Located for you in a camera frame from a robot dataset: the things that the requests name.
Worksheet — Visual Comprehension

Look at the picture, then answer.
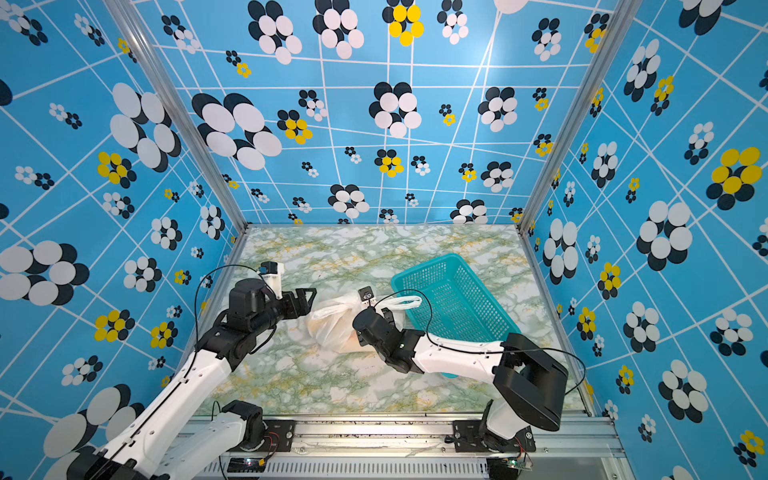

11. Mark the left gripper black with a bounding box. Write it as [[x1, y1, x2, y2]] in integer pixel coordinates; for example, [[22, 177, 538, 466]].
[[250, 285, 315, 338]]

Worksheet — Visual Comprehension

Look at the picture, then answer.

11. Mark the white plastic bag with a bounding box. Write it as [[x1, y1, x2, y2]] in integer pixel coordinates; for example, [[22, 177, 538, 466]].
[[305, 290, 423, 354]]

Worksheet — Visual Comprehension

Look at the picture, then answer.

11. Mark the teal plastic basket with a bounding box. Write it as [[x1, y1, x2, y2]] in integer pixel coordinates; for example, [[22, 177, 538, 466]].
[[391, 254, 527, 385]]

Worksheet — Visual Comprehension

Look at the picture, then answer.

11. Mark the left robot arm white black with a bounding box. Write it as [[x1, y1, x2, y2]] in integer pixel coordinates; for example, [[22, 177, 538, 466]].
[[63, 274, 317, 479]]

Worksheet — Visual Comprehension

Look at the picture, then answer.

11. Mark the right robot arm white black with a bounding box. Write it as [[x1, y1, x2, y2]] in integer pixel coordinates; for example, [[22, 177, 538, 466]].
[[352, 306, 568, 451]]

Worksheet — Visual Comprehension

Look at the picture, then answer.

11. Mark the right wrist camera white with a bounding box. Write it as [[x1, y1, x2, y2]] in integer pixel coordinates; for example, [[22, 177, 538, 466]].
[[357, 286, 376, 308]]

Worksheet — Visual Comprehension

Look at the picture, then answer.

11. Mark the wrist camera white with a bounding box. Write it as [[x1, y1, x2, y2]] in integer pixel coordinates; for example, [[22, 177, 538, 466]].
[[357, 286, 376, 308], [258, 261, 285, 299]]

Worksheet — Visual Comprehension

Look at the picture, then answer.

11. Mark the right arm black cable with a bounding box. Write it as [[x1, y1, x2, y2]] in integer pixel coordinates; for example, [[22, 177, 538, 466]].
[[374, 289, 587, 397]]

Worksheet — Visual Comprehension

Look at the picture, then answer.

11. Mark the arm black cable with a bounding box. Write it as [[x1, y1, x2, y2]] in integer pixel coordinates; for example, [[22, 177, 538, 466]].
[[193, 263, 265, 361], [374, 289, 587, 397]]

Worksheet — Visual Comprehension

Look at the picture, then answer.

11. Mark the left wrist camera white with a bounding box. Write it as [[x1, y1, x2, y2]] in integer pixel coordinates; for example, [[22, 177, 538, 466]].
[[258, 261, 285, 299]]

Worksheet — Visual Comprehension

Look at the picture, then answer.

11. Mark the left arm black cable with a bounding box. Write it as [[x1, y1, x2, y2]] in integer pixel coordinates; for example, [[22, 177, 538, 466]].
[[193, 263, 265, 361]]

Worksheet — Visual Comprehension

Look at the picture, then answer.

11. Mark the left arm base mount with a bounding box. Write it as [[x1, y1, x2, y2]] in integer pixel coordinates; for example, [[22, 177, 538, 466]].
[[229, 419, 297, 453]]

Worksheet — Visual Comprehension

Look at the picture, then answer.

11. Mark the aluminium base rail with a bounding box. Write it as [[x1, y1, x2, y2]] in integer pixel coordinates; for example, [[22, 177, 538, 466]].
[[197, 412, 635, 479]]

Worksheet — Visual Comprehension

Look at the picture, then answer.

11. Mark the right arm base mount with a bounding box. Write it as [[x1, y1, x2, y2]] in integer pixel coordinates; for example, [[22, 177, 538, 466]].
[[444, 420, 537, 455]]

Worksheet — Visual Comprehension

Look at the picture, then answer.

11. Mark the left aluminium corner post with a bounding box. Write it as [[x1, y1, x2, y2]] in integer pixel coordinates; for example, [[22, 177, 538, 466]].
[[104, 1, 248, 235]]

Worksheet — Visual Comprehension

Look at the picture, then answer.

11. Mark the aluminium corner post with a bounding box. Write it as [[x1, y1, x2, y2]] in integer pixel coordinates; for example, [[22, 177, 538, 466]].
[[104, 1, 248, 235], [520, 0, 642, 234]]

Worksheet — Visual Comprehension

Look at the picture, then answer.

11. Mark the right aluminium corner post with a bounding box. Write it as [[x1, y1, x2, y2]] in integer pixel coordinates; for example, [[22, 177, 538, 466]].
[[520, 0, 642, 234]]

